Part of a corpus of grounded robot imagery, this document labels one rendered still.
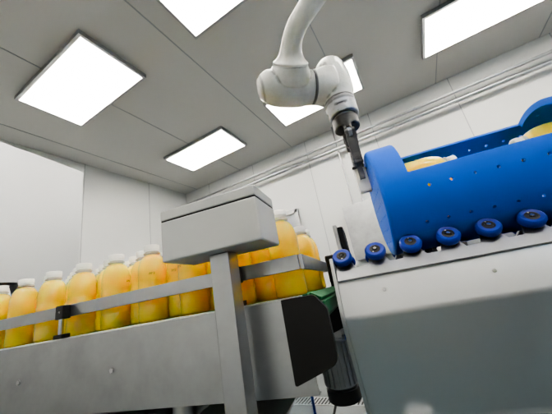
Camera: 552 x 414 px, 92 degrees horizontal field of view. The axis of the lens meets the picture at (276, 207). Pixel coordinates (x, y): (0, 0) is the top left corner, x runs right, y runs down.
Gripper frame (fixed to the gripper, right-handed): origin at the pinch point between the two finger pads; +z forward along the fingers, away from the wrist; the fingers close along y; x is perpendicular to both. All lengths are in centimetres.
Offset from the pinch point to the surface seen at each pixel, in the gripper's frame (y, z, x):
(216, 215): 32.0, 10.0, -28.1
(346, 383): -28, 56, -21
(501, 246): 9.8, 24.0, 20.1
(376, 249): 8.9, 19.5, -2.1
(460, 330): 10.5, 37.4, 8.1
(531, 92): -301, -157, 246
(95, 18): -50, -224, -167
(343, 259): 9.6, 20.3, -9.6
